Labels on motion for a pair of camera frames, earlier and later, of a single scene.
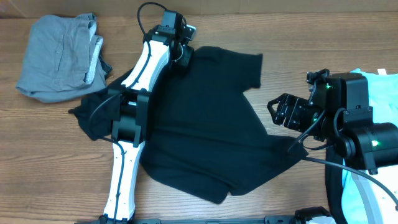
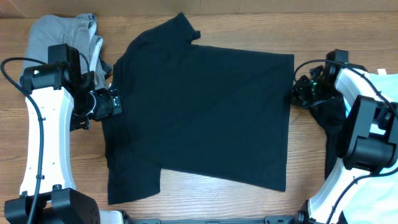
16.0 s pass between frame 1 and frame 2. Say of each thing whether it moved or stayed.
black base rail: stayed
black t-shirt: moved
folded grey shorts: stayed
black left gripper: moved
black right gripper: moved
